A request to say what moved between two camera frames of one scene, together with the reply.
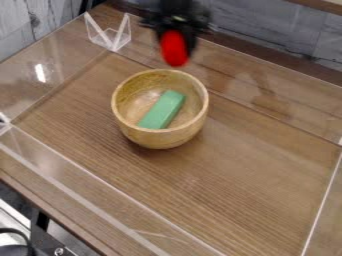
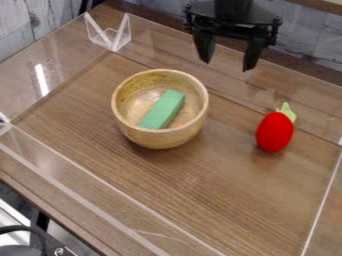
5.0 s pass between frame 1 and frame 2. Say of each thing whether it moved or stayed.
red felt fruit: moved
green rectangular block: stayed
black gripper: moved
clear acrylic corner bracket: stayed
